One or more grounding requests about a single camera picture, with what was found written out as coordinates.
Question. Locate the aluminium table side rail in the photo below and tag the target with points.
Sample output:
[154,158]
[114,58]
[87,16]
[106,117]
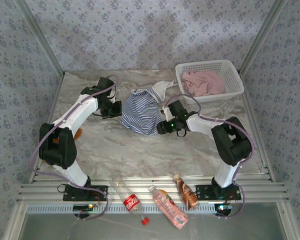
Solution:
[55,100]
[253,112]

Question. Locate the aluminium frame cross rails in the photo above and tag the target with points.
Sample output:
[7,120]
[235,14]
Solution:
[45,190]

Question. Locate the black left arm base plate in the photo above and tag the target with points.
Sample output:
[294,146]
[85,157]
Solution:
[100,192]

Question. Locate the pink drink bottle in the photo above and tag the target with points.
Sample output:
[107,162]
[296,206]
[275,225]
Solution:
[168,206]

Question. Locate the red bottle cap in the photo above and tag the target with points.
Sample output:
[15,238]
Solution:
[144,221]

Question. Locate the white plastic basket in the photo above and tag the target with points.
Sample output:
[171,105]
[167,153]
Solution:
[232,75]

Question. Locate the clear bottle with red label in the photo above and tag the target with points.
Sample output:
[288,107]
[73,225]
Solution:
[131,202]

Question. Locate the pink tank top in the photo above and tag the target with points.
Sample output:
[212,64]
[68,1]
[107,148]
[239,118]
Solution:
[210,83]

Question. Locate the blue white striped tank top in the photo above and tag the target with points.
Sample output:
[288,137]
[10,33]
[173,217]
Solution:
[140,112]

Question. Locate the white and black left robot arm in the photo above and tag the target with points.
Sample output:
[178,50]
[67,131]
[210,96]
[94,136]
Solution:
[85,110]

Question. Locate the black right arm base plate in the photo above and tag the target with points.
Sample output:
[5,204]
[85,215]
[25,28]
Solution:
[202,192]

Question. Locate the small circuit board with LED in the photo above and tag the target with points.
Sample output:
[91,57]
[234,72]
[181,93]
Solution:
[223,208]
[82,207]

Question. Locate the brown drink bottle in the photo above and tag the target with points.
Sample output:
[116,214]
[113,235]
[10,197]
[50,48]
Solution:
[188,195]

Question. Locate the aluminium frame post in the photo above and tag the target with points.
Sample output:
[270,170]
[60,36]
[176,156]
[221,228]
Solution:
[262,37]
[41,37]

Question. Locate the brown plush toy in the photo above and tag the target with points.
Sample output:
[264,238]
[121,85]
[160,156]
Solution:
[78,134]

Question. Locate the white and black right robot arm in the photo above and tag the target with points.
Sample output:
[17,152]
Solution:
[230,147]

